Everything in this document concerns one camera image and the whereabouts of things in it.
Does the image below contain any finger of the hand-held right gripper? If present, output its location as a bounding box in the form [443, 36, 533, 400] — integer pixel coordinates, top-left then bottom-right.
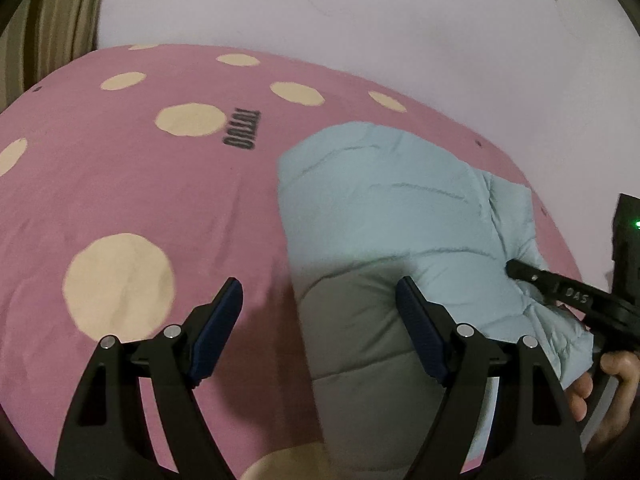
[505, 258, 617, 312]

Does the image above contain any person's right hand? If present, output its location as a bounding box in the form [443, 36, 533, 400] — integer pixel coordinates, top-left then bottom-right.
[564, 350, 640, 455]

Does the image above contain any light green puffer jacket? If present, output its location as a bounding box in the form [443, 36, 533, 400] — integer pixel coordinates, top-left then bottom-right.
[276, 121, 607, 467]

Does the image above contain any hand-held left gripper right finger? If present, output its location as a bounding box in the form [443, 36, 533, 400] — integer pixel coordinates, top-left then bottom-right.
[394, 276, 587, 480]

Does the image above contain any pink spotted bed sheet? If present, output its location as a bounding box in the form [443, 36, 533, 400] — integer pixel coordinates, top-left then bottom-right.
[0, 44, 593, 480]

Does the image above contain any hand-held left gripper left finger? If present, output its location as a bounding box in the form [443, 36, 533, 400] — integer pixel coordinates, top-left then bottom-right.
[54, 277, 245, 480]

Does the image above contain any striped curtain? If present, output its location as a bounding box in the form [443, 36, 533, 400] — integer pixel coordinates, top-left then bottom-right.
[0, 0, 110, 112]

